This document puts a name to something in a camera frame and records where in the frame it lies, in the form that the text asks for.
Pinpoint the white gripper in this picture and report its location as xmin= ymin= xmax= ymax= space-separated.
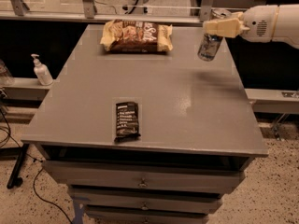
xmin=203 ymin=5 xmax=278 ymax=43

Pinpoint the silver blue redbull can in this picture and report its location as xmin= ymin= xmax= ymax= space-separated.
xmin=197 ymin=8 xmax=231 ymax=62

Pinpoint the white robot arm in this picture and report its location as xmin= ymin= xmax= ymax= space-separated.
xmin=203 ymin=5 xmax=299 ymax=49

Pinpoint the black rxbar chocolate bar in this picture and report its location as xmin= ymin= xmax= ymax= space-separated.
xmin=114 ymin=102 xmax=141 ymax=142

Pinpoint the brown yellow snack bag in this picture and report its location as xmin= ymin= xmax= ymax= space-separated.
xmin=100 ymin=20 xmax=173 ymax=53

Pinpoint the grey drawer cabinet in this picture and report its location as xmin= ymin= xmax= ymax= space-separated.
xmin=22 ymin=25 xmax=268 ymax=224

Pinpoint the white pump sanitizer bottle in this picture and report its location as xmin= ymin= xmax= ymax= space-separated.
xmin=31 ymin=54 xmax=53 ymax=86

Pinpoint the black stand leg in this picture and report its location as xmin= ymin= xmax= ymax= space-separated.
xmin=7 ymin=144 xmax=29 ymax=189

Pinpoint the grey metal railing frame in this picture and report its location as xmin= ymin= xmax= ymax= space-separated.
xmin=0 ymin=0 xmax=281 ymax=30

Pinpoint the black floor cable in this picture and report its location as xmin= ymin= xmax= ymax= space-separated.
xmin=0 ymin=109 xmax=73 ymax=224

